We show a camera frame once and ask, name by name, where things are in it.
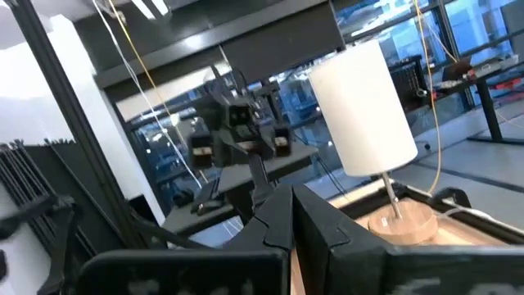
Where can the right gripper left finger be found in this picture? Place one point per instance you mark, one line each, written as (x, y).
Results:
(229, 272)

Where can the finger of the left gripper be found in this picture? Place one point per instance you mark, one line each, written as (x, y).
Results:
(262, 151)
(235, 141)

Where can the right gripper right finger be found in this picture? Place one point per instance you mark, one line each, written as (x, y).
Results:
(340, 266)

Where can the black plastic basket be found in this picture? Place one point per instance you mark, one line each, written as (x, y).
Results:
(20, 184)
(73, 180)

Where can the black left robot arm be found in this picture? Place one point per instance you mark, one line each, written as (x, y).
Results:
(268, 106)

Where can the white lamp with wooden base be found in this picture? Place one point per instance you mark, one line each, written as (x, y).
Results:
(360, 114)

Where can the black-legged background desk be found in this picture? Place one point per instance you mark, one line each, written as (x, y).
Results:
(489, 106)

